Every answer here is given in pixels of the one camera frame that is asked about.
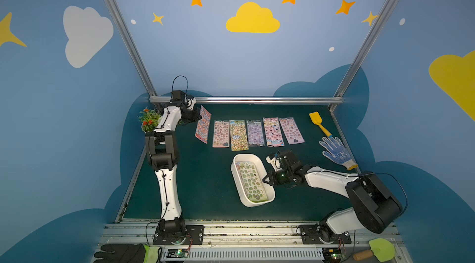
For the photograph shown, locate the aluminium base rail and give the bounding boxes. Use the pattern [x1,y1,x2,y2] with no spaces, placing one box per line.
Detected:
[88,220,413,263]

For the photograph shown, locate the white pot artificial flowers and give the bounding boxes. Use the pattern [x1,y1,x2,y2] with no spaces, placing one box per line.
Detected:
[139,107,161,133]

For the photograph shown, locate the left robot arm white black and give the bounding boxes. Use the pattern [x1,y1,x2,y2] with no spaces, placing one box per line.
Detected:
[145,90,200,244]

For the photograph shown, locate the green panda sticker sheet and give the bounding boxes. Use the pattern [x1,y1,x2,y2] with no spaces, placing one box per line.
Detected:
[230,120,249,151]

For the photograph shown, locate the aluminium frame left post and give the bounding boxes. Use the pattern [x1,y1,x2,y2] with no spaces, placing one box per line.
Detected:
[104,0,162,110]

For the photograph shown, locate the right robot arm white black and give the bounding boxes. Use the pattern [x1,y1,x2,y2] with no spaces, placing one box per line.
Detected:
[262,151,407,243]

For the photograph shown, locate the pink bear sticker sheet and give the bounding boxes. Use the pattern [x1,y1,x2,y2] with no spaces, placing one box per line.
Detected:
[279,117,305,145]

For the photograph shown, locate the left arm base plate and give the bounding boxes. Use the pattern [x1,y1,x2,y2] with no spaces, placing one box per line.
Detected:
[152,225,205,246]

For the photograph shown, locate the purple sticker sheet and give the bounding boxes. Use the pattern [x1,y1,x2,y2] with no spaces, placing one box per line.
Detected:
[246,120,265,147]

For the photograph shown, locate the blue dotted work glove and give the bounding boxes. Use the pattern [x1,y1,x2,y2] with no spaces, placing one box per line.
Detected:
[319,136,358,170]

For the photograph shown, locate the black green glove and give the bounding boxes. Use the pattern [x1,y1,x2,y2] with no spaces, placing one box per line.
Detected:
[94,244,162,263]

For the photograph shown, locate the white vented cable duct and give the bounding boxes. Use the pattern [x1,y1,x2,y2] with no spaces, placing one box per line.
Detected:
[185,248,324,262]

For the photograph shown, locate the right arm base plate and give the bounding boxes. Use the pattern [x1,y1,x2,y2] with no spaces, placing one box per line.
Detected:
[297,224,352,244]

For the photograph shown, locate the white plastic storage box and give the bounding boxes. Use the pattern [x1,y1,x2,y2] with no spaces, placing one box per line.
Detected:
[231,154,275,207]

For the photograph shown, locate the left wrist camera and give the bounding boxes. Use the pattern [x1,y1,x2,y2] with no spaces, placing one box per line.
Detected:
[185,95,196,110]

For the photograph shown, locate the yellow toy shovel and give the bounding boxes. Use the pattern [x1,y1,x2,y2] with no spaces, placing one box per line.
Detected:
[309,112,333,138]

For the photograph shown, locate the aluminium frame right post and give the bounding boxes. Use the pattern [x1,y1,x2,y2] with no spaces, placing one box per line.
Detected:
[329,0,400,113]

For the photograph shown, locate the pink blue cat sticker sheet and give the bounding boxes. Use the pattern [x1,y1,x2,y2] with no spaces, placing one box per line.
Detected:
[195,106,212,144]

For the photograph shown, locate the pink bonbon drop sticker sheet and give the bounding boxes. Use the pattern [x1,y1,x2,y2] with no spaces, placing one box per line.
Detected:
[212,120,230,148]

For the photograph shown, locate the green toy trowel wooden handle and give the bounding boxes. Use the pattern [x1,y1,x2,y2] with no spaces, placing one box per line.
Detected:
[353,238,395,263]

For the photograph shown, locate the aluminium frame post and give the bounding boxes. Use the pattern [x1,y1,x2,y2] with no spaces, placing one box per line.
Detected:
[329,0,400,113]
[104,0,162,110]

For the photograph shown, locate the pale green sticker sheet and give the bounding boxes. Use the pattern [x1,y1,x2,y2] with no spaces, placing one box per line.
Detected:
[236,161,268,203]

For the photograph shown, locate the aluminium frame back bar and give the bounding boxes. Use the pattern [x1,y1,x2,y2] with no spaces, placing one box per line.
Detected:
[149,95,345,106]

